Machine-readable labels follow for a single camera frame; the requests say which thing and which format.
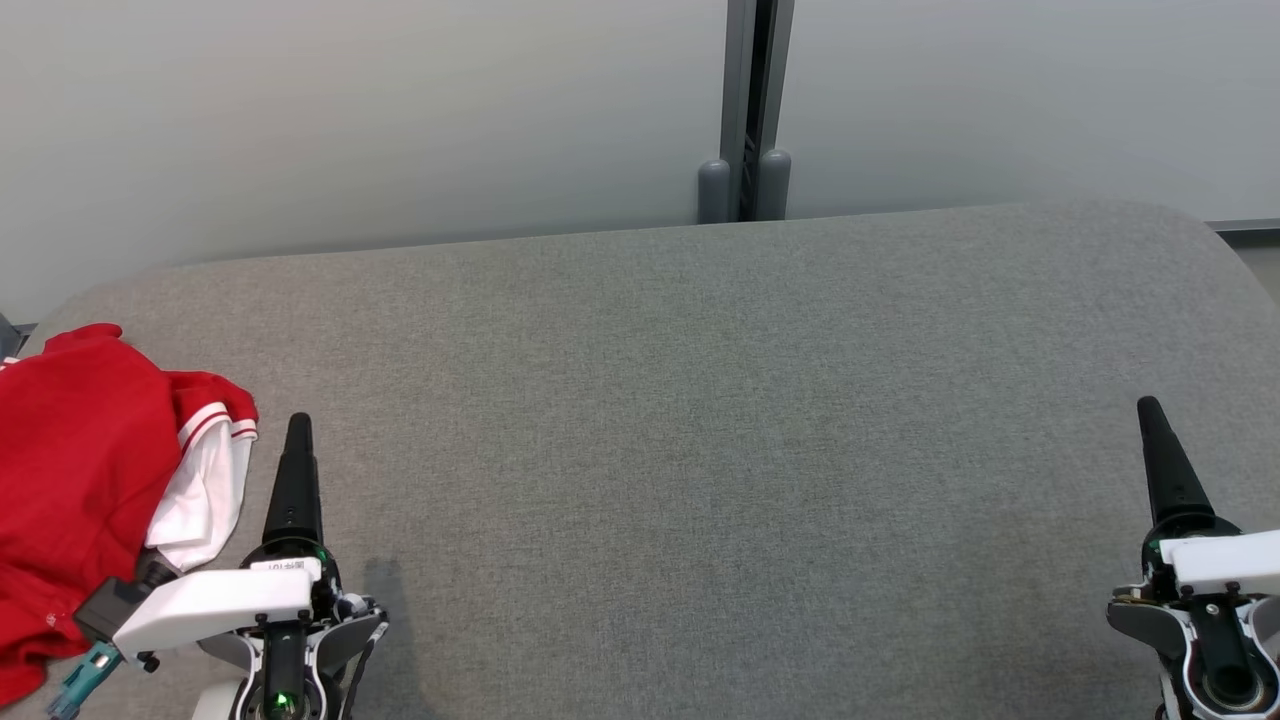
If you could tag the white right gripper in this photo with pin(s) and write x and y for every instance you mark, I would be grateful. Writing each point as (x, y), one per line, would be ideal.
(1230, 560)

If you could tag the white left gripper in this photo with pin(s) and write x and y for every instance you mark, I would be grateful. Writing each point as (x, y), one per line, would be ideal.
(220, 600)

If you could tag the red shorts with white trim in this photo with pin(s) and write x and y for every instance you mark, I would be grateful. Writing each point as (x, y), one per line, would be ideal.
(70, 450)

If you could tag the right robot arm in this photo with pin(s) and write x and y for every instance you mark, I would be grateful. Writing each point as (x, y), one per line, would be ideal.
(1220, 650)

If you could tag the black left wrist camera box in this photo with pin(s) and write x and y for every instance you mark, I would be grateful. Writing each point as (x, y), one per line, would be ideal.
(120, 600)

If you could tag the grey slanted partition end frame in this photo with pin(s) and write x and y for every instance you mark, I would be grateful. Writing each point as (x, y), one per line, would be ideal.
(6, 330)

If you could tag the grey partition post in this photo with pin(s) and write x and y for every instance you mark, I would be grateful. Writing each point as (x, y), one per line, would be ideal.
(783, 60)
(738, 80)

